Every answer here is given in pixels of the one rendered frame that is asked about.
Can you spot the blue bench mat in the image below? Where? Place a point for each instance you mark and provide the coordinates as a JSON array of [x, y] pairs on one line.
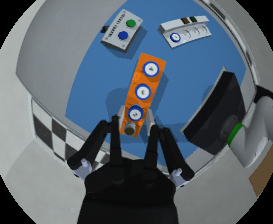
[[105, 74]]

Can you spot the orange tube rack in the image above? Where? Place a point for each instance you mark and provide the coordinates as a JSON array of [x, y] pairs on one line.
[[140, 78]]

